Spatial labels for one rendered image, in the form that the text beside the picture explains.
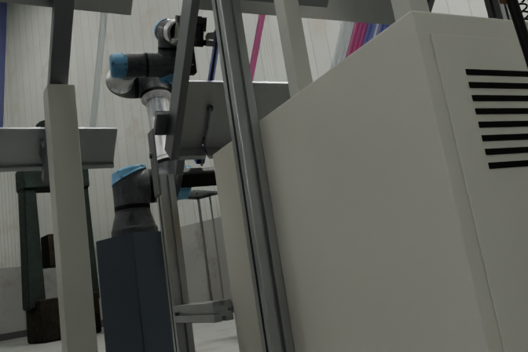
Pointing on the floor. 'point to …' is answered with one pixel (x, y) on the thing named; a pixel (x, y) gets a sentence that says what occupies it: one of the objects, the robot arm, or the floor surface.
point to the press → (45, 259)
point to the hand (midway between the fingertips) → (204, 45)
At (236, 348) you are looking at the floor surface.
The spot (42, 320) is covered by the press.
